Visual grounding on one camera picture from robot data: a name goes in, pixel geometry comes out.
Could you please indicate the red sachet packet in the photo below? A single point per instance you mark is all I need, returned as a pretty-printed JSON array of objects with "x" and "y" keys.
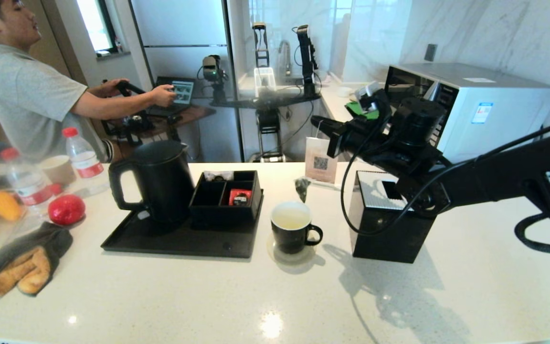
[{"x": 239, "y": 198}]

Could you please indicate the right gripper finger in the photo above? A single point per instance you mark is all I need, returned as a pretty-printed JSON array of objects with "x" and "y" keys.
[
  {"x": 327, "y": 122},
  {"x": 330, "y": 132}
]

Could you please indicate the open laptop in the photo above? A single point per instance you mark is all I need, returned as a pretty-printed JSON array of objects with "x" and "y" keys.
[{"x": 179, "y": 93}]

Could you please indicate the water bottle red cap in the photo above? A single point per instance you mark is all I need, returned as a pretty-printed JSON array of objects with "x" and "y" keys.
[
  {"x": 29, "y": 184},
  {"x": 84, "y": 160}
]

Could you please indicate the black compartment organizer box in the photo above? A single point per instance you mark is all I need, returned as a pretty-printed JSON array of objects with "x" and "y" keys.
[{"x": 217, "y": 216}]

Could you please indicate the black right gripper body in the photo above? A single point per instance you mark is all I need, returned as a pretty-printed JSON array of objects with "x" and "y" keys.
[{"x": 356, "y": 138}]

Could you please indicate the black equipment stand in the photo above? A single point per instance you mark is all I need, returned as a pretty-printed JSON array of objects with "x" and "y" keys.
[{"x": 269, "y": 122}]

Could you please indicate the grey refrigerator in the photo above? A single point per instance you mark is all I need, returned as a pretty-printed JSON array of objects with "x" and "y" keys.
[{"x": 184, "y": 28}]

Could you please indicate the window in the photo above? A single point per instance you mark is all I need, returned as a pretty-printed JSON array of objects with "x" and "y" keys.
[{"x": 94, "y": 24}]

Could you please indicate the red toy tomato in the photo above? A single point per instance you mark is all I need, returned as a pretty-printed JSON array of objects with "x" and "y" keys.
[{"x": 66, "y": 209}]

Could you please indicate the white bowl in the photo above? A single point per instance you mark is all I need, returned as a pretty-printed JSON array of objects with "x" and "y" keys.
[{"x": 343, "y": 91}]

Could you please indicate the orange fruit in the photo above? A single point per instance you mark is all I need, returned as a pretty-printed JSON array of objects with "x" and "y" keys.
[{"x": 5, "y": 205}]

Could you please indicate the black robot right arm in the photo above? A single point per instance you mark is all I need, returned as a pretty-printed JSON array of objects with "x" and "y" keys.
[{"x": 494, "y": 181}]

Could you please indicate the grey and orange cloth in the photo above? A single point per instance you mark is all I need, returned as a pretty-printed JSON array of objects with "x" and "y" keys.
[{"x": 26, "y": 263}]

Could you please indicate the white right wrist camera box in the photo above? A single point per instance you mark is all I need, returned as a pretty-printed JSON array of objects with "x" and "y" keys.
[{"x": 366, "y": 95}]

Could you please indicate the pyramid tea bag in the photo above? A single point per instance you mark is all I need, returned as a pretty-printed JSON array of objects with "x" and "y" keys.
[{"x": 302, "y": 187}]

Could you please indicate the green cutting board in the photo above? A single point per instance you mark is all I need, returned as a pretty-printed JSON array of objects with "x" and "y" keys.
[{"x": 361, "y": 109}]

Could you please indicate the brown paper cup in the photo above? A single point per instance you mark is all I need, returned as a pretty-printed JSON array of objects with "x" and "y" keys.
[{"x": 58, "y": 170}]

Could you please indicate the acrylic QR code sign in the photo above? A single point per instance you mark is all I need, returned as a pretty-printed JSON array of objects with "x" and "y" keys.
[{"x": 320, "y": 162}]

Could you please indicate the chrome faucet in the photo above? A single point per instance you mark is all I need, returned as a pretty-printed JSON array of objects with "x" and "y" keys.
[{"x": 284, "y": 52}]

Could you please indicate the black mug white inside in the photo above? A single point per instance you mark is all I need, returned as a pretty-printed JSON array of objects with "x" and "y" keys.
[{"x": 289, "y": 239}]

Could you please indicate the black white tea sachet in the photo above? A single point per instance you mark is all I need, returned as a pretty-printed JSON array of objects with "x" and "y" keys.
[{"x": 217, "y": 176}]

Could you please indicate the black serving tray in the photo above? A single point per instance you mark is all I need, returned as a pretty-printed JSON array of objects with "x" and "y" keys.
[{"x": 184, "y": 243}]

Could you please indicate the beige coaster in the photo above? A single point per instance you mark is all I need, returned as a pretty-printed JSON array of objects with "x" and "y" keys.
[{"x": 301, "y": 258}]

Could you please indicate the silver microwave oven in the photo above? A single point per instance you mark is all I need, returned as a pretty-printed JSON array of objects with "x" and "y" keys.
[{"x": 494, "y": 119}]

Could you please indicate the black ladder rack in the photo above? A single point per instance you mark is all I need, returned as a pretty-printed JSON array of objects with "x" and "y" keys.
[{"x": 260, "y": 45}]

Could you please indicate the black tissue box white lid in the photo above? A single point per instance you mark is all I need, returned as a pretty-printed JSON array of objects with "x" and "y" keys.
[{"x": 385, "y": 234}]

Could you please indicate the dark wall outlet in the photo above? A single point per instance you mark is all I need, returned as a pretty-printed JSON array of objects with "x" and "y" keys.
[{"x": 429, "y": 52}]

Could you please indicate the black computer mouse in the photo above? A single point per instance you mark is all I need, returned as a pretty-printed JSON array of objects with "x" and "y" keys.
[{"x": 175, "y": 120}]

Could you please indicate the black electric kettle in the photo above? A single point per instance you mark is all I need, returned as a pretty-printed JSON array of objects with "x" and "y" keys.
[{"x": 160, "y": 186}]

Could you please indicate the person in grey t-shirt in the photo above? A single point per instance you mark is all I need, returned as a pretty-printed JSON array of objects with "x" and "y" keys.
[{"x": 26, "y": 95}]

